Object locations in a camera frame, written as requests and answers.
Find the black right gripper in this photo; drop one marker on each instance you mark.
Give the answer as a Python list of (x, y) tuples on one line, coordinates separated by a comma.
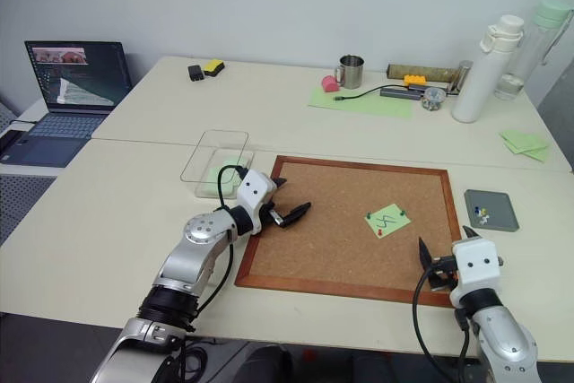
[(444, 273)]

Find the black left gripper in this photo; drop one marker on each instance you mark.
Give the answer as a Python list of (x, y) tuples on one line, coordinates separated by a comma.
[(272, 213)]

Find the green scribbled sticky note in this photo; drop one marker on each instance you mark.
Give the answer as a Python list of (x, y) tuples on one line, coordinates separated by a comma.
[(392, 220)]

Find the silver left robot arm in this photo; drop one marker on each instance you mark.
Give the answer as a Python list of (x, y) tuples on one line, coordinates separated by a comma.
[(188, 262)]

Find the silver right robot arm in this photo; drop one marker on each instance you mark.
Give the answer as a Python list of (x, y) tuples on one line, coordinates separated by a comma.
[(502, 333)]

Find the white plastic figure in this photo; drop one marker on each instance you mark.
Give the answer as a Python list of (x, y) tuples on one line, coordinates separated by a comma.
[(484, 220)]

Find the wood framed cork board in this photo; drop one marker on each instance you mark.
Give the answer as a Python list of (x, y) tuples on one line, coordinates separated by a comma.
[(332, 239)]

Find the loose green paper note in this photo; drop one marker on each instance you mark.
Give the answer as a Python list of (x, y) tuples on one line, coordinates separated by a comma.
[(538, 155), (522, 140)]

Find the grey pin tray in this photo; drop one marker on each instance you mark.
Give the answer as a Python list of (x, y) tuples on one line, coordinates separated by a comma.
[(500, 203)]

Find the clear plastic container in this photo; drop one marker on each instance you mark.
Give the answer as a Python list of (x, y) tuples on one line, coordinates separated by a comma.
[(211, 150)]

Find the pink foam block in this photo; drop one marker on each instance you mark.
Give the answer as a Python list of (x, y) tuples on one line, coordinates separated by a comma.
[(331, 84)]

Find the large green paper sheet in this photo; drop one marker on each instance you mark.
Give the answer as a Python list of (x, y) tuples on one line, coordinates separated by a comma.
[(372, 107)]

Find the stainless steel mug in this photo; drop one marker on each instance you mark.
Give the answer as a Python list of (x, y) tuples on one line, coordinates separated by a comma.
[(352, 72)]

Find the yellow black sponge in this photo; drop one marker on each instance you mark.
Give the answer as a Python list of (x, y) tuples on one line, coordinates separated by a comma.
[(214, 67)]

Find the grey usb hub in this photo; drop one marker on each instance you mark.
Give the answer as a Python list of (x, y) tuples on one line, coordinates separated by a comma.
[(399, 93)]

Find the black power adapter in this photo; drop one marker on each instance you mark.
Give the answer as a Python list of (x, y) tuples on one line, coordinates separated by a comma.
[(196, 73)]

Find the white water bottle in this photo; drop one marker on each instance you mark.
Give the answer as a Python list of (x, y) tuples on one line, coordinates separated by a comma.
[(480, 82)]

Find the metal cylinder can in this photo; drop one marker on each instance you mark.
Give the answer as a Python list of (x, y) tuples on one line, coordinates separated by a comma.
[(462, 78)]

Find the yellow toy brick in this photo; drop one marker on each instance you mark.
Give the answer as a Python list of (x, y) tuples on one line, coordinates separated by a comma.
[(415, 80)]

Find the clear bottle green lid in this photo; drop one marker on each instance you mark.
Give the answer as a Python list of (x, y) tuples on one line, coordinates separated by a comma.
[(529, 60)]

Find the dark blue laptop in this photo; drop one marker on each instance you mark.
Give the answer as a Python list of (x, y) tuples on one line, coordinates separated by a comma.
[(80, 78)]

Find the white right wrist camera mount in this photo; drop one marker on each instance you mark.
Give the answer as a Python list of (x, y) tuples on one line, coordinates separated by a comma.
[(475, 262)]

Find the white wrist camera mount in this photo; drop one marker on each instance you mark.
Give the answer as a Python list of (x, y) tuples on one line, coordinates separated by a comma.
[(475, 262), (251, 190)]

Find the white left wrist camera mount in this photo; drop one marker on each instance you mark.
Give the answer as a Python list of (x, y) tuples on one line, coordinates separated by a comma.
[(251, 190)]

